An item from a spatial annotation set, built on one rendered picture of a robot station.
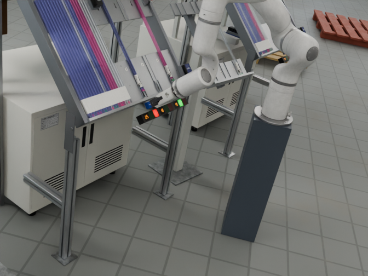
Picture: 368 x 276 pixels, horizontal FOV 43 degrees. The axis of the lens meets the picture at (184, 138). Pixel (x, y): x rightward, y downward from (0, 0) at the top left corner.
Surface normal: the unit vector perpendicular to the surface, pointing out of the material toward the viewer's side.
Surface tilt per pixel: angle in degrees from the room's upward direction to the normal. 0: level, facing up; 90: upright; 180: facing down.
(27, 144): 90
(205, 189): 0
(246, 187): 90
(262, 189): 90
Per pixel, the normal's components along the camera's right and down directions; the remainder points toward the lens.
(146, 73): 0.69, -0.29
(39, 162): 0.79, 0.42
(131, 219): 0.18, -0.86
